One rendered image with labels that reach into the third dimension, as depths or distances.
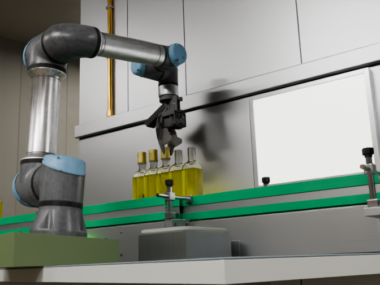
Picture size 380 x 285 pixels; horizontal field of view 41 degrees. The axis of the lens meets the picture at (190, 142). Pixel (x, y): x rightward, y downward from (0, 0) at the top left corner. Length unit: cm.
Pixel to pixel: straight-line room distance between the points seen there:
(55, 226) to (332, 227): 74
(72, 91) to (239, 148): 335
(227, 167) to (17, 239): 89
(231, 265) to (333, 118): 108
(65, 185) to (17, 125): 337
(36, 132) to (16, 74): 333
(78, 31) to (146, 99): 72
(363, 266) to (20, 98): 417
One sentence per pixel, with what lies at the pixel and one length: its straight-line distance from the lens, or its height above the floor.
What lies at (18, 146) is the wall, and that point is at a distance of 471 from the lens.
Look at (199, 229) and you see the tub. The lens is 142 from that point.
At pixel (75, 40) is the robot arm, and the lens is 156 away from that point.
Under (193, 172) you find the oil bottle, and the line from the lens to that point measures 176.
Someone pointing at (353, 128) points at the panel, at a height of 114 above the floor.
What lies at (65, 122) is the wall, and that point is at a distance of 492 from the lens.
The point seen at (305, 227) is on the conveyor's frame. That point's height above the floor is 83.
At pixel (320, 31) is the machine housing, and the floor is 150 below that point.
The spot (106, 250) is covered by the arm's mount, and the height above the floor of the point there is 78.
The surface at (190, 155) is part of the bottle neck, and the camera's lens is 180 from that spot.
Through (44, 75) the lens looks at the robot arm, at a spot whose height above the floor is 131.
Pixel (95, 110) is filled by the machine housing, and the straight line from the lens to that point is 242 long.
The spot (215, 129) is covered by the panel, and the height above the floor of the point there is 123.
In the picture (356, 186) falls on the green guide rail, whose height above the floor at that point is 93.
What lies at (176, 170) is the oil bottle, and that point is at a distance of 181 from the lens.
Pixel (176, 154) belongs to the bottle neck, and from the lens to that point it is 183.
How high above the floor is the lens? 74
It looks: 13 degrees up
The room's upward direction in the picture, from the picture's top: 2 degrees counter-clockwise
